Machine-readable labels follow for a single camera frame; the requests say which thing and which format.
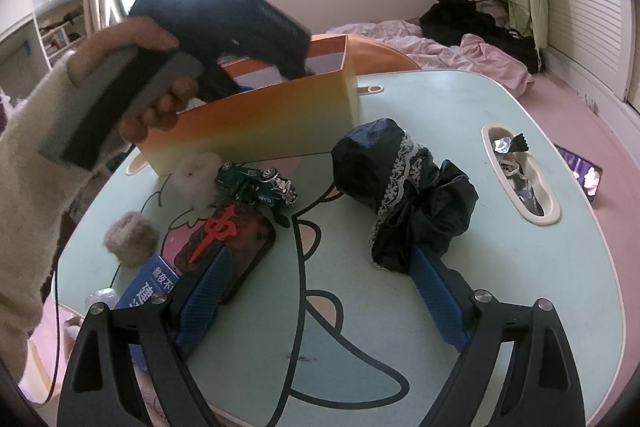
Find orange cushion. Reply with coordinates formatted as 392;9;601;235
345;34;421;72

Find black smartphone with lit screen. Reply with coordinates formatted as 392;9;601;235
554;144;604;204

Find white louvered cabinet door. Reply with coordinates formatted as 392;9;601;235
530;0;640;102

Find green toy race car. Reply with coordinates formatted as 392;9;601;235
216;161;300;228

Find crumpled foil wrappers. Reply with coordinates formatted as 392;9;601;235
492;133;548;215

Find white fluffy pompom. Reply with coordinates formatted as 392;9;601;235
172;152;223;210

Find crumpled clear plastic wrapper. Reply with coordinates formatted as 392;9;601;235
85;288;121;310

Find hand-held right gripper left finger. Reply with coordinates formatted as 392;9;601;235
56;247;233;427

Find blue packet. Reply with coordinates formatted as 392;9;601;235
114;254;176;368

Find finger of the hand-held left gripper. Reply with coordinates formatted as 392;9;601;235
196;61;243;102
260;2;312;78

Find person's left hand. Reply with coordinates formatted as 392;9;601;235
67;17;202;145

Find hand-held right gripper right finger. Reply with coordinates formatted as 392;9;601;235
409;247;586;427

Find orange cardboard box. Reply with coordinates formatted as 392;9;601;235
135;34;360;178

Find black cloth with lace trim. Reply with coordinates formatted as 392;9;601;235
331;118;479;275

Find black cable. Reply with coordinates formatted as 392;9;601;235
47;232;65;408

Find white wall shelf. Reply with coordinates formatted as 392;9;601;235
30;0;87;68

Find black clothes pile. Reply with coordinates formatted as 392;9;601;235
419;0;546;75

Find brown fluffy pompom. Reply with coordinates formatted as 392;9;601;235
103;212;158;269

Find pink blanket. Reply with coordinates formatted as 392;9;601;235
325;19;536;98

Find light green cartoon desktop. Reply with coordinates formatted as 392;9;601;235
52;69;626;427

